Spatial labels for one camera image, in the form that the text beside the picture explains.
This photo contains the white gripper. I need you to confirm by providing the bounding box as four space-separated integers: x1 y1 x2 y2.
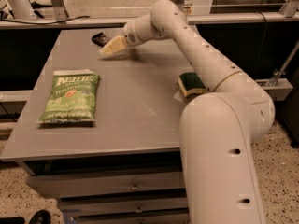
100 14 156 56

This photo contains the black rxbar chocolate wrapper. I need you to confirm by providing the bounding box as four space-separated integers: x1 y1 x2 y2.
92 32 110 47

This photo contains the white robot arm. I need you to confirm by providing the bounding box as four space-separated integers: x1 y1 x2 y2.
101 0 275 224

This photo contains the green kettle chips bag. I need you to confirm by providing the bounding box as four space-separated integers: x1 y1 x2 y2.
38 69 100 124

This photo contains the green and yellow sponge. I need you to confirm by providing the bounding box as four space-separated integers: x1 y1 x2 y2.
178 72 207 97

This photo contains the grey drawer cabinet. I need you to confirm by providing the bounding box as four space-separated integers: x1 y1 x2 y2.
1 30 191 224

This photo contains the black object on floor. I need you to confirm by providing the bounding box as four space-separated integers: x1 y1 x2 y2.
0 210 51 224

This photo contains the black cable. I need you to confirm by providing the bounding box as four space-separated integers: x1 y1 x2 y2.
0 15 92 26

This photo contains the grey metal rail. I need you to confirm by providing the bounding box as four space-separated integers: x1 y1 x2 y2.
0 12 299 30

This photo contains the metal bracket post left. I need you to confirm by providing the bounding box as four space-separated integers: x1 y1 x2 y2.
50 0 69 21

